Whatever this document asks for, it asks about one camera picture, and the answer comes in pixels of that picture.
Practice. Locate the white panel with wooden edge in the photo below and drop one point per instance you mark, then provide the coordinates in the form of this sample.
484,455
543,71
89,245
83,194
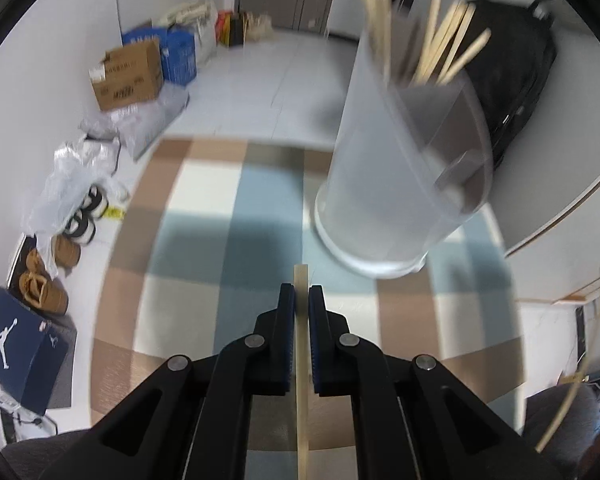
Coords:
555,270

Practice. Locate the blue cardboard box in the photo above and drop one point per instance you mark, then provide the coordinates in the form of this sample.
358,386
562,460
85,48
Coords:
180,57

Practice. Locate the brown suede boot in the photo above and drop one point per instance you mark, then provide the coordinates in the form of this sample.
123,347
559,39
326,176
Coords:
67,252
47,295

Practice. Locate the white plastic utensil holder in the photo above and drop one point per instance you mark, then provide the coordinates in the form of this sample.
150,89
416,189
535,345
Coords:
390,185

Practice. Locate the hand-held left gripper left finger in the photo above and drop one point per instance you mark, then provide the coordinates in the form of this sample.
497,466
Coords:
291,340

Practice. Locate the beige shopping bag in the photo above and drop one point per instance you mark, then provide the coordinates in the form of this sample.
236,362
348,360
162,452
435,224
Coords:
257,27

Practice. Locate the wooden chopsticks bunch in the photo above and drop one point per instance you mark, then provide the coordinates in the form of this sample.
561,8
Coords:
378,20

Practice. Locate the beige folded clothes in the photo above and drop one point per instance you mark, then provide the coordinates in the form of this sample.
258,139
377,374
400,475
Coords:
190,10

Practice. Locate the brown cardboard box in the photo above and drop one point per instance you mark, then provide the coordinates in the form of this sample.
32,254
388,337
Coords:
127,77

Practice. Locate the black white sneaker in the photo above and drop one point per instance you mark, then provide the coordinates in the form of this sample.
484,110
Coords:
94,202
80,227

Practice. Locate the single wooden chopstick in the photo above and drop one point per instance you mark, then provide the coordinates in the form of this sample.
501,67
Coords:
302,410
582,375

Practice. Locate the white plastic sack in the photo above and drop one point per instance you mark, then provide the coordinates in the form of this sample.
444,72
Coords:
205,40

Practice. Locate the yellow wrapper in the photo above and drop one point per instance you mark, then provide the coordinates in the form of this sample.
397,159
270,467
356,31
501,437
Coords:
114,212

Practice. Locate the navy shoe box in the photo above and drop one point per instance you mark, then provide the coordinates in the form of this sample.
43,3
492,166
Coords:
15,350

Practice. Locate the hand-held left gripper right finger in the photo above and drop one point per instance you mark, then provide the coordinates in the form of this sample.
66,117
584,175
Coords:
314,350

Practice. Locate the checkered tablecloth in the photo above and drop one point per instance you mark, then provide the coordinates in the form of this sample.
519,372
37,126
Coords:
205,240

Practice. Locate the clear plastic bag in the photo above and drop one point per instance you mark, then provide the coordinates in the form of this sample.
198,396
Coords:
70,175

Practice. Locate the orange black paper bag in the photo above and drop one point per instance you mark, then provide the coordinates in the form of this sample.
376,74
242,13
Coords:
230,30

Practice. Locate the black backpack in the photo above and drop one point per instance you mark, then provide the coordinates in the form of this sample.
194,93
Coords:
520,75

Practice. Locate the grey plastic parcel bag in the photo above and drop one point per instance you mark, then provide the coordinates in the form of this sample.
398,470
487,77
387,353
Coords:
140,125

